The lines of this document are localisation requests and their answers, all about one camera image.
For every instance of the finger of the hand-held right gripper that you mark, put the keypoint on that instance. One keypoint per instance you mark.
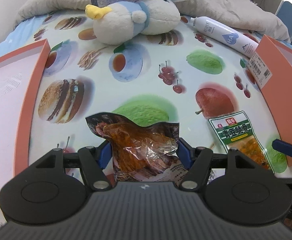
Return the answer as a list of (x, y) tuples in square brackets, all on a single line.
[(285, 148)]

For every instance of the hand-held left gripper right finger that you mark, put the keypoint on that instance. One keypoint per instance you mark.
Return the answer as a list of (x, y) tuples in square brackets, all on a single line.
[(184, 155)]

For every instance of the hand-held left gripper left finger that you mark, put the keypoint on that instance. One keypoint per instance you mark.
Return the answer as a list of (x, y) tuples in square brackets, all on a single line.
[(103, 155)]

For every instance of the dark brown snack packet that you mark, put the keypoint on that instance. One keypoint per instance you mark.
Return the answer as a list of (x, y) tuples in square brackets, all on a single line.
[(141, 147)]

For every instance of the green label snack packet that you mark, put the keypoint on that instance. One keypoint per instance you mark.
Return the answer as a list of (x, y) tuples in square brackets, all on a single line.
[(238, 135)]

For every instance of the pink cardboard box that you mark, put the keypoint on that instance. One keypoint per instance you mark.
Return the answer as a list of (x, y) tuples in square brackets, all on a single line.
[(286, 85)]

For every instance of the food print bed sheet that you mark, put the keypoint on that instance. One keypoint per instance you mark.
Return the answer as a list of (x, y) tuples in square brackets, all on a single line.
[(141, 80)]

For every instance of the pink cardboard box lid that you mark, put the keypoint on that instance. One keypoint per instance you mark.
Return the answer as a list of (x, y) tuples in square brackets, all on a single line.
[(8, 105)]

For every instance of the white spray bottle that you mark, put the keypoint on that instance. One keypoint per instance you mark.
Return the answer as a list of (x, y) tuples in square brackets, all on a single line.
[(226, 36)]

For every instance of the blue chair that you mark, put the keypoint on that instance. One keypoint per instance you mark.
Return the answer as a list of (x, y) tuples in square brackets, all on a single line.
[(290, 15)]

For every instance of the white blue plush toy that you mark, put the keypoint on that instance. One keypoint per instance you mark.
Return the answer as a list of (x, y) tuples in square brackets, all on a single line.
[(141, 17)]

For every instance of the blue star bed sheet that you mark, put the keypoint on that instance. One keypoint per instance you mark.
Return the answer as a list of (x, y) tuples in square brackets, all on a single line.
[(10, 42)]

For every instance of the grey duvet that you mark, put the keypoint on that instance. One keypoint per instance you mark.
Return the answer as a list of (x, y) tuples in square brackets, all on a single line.
[(236, 7)]

